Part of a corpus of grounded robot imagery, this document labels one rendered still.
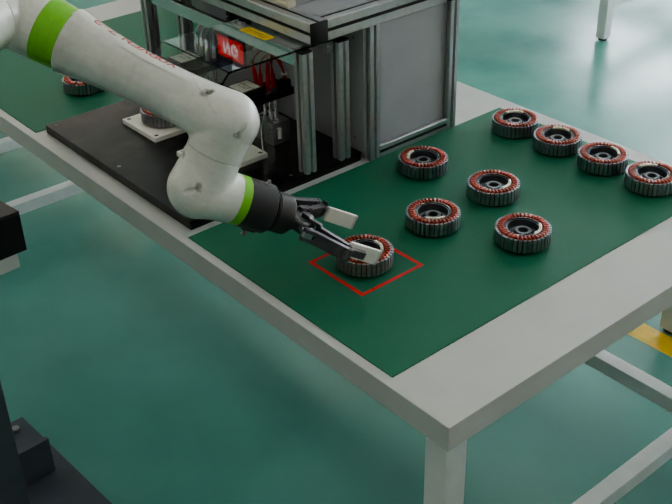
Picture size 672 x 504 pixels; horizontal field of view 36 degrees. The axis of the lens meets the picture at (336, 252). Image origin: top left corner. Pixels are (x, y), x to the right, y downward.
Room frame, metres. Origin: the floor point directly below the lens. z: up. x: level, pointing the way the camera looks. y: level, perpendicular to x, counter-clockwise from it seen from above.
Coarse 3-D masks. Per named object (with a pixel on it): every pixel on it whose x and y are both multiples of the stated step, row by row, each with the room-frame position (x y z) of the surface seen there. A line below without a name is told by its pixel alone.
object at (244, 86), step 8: (248, 80) 2.22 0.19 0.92; (232, 88) 2.18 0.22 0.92; (240, 88) 2.18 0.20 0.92; (248, 88) 2.18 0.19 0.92; (256, 88) 2.18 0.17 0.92; (264, 88) 2.23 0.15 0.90; (280, 88) 2.23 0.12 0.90; (288, 88) 2.23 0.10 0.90; (248, 96) 2.16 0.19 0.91; (256, 96) 2.17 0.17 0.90; (264, 96) 2.18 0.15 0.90; (272, 96) 2.20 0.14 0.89; (280, 96) 2.21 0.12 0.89; (256, 104) 2.17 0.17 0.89; (264, 104) 2.25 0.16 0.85; (264, 112) 2.25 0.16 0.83; (272, 112) 2.23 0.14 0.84
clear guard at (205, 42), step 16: (192, 32) 2.15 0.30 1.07; (208, 32) 2.15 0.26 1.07; (224, 32) 2.14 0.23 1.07; (240, 32) 2.14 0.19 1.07; (272, 32) 2.14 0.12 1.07; (160, 48) 2.09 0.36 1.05; (176, 48) 2.06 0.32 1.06; (192, 48) 2.05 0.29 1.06; (208, 48) 2.05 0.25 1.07; (224, 48) 2.05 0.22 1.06; (240, 48) 2.05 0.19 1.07; (256, 48) 2.04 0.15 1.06; (272, 48) 2.04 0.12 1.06; (288, 48) 2.04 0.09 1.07; (304, 48) 2.04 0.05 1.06; (192, 64) 2.00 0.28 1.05; (208, 64) 1.97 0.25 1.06; (224, 64) 1.96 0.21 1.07; (240, 64) 1.96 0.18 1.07; (256, 64) 1.96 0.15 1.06; (224, 80) 1.91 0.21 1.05
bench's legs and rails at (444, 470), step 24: (48, 192) 3.05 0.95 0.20; (72, 192) 3.10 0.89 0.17; (600, 360) 2.08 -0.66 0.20; (624, 384) 2.02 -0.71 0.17; (648, 384) 1.98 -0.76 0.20; (432, 456) 1.30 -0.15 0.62; (456, 456) 1.29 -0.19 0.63; (648, 456) 1.73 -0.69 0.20; (432, 480) 1.29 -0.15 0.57; (456, 480) 1.29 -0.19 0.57; (624, 480) 1.65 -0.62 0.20
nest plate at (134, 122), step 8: (128, 120) 2.33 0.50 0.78; (136, 120) 2.33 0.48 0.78; (136, 128) 2.29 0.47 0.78; (144, 128) 2.28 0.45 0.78; (152, 128) 2.28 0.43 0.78; (160, 128) 2.28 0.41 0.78; (168, 128) 2.28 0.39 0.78; (176, 128) 2.28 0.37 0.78; (152, 136) 2.23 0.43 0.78; (160, 136) 2.23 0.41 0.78; (168, 136) 2.25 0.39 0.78
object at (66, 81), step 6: (66, 78) 2.60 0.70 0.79; (72, 78) 2.62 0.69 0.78; (66, 84) 2.57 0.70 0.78; (72, 84) 2.56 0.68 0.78; (78, 84) 2.56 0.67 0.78; (84, 84) 2.56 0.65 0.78; (66, 90) 2.57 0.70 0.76; (72, 90) 2.56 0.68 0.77; (78, 90) 2.56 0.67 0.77; (84, 90) 2.56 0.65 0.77; (90, 90) 2.57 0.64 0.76; (96, 90) 2.57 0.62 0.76
